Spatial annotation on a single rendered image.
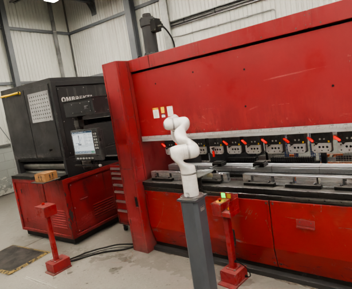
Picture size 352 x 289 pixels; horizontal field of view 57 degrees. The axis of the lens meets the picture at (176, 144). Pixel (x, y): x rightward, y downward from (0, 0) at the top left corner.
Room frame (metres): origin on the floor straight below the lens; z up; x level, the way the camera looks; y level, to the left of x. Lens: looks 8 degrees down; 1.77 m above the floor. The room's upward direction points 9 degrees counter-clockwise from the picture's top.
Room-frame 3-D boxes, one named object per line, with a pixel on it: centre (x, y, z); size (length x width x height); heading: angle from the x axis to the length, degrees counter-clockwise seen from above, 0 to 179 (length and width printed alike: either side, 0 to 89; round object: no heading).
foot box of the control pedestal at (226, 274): (2.90, -0.35, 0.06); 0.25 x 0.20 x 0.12; 136
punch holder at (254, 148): (3.01, -0.73, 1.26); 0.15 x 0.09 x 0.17; 50
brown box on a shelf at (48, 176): (4.22, 1.76, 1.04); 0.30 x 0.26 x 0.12; 54
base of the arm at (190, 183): (2.51, -0.06, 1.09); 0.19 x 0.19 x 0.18
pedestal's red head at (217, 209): (2.92, -0.37, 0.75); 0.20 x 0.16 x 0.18; 46
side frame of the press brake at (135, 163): (4.14, 0.35, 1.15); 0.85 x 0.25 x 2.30; 140
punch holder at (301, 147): (2.76, -1.04, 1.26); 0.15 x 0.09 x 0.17; 50
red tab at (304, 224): (2.60, -0.97, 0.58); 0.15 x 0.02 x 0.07; 50
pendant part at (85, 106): (3.83, 0.97, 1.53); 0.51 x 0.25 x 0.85; 55
